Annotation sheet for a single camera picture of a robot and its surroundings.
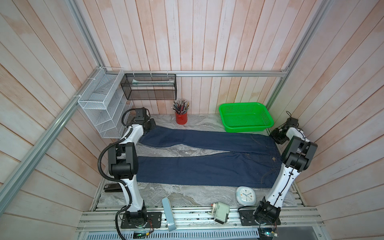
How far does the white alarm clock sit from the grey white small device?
8 centimetres

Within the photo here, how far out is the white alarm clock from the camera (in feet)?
2.57

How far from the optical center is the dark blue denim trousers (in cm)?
87

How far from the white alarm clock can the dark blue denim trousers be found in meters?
0.03

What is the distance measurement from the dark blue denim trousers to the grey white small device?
0.39 ft

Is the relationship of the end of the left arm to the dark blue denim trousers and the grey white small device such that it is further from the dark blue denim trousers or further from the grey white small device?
the grey white small device
